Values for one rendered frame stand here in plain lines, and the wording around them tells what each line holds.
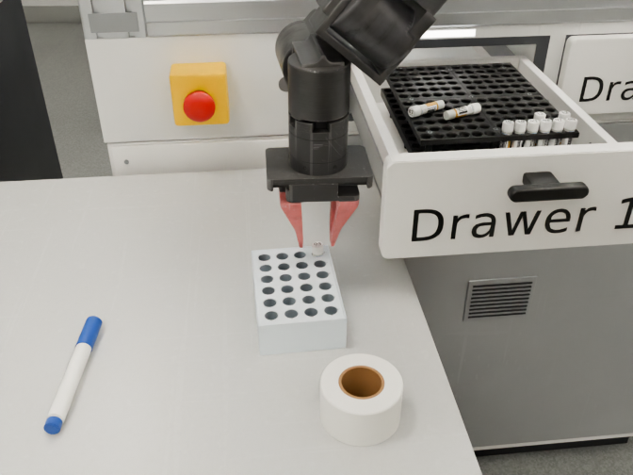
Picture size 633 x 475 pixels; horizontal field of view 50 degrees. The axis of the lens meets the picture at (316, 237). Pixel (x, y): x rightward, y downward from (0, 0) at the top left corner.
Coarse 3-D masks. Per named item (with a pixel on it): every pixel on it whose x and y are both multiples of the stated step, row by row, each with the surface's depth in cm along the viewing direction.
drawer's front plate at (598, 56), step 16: (576, 48) 93; (592, 48) 93; (608, 48) 93; (624, 48) 93; (576, 64) 94; (592, 64) 94; (608, 64) 94; (624, 64) 95; (560, 80) 96; (576, 80) 95; (592, 80) 95; (608, 80) 96; (624, 80) 96; (576, 96) 97; (592, 96) 97; (592, 112) 98; (608, 112) 99; (624, 112) 99
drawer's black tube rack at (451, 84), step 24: (408, 72) 90; (432, 72) 90; (456, 72) 90; (480, 72) 91; (504, 72) 90; (384, 96) 90; (408, 96) 83; (432, 96) 83; (456, 96) 83; (480, 96) 83; (504, 96) 83; (528, 96) 83; (408, 120) 78; (432, 120) 77; (456, 120) 77; (480, 120) 78; (504, 120) 77; (552, 120) 77; (408, 144) 79; (456, 144) 79; (480, 144) 78
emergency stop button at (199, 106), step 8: (192, 96) 85; (200, 96) 85; (208, 96) 85; (184, 104) 86; (192, 104) 85; (200, 104) 85; (208, 104) 86; (192, 112) 86; (200, 112) 86; (208, 112) 86; (192, 120) 87; (200, 120) 87
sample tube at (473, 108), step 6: (456, 108) 77; (462, 108) 77; (468, 108) 77; (474, 108) 78; (480, 108) 78; (444, 114) 77; (450, 114) 76; (456, 114) 77; (462, 114) 77; (468, 114) 78
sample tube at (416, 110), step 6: (432, 102) 79; (438, 102) 79; (444, 102) 79; (414, 108) 77; (420, 108) 77; (426, 108) 78; (432, 108) 78; (438, 108) 79; (414, 114) 77; (420, 114) 78
